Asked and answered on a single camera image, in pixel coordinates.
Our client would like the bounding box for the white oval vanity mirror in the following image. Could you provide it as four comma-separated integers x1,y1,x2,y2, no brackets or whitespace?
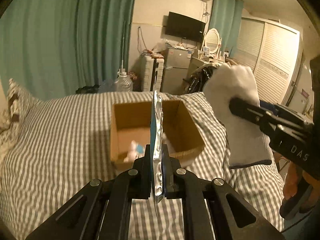
203,28,222,55

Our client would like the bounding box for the clear water jug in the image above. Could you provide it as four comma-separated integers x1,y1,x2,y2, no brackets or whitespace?
114,60,133,92

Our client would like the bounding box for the white radiator heater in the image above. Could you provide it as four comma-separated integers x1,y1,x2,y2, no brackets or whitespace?
140,53,164,92

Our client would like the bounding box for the white plush toy blue star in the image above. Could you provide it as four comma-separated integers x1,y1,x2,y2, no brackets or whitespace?
124,140,145,163

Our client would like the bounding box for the person's right hand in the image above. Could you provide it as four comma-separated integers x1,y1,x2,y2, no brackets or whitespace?
283,162,319,213

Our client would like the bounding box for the black wall television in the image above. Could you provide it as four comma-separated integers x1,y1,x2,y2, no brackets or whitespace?
165,11,206,43

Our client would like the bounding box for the large green curtain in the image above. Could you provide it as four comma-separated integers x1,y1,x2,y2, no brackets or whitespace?
1,0,135,100

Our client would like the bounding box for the black bag on chair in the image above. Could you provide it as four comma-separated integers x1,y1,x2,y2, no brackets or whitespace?
183,63,221,94

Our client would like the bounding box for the checked pillow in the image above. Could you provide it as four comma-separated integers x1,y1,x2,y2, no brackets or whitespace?
1,79,42,156

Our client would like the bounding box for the white sliding wardrobe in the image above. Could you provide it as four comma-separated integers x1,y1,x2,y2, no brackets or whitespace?
232,17,300,103

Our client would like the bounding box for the grey mini fridge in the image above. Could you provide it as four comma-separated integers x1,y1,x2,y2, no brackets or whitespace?
161,48,192,95

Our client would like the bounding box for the green curtain by wardrobe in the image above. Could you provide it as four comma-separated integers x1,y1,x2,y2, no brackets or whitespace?
209,0,244,56

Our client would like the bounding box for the brown cardboard box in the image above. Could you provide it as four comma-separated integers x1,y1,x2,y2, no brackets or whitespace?
110,100,205,172

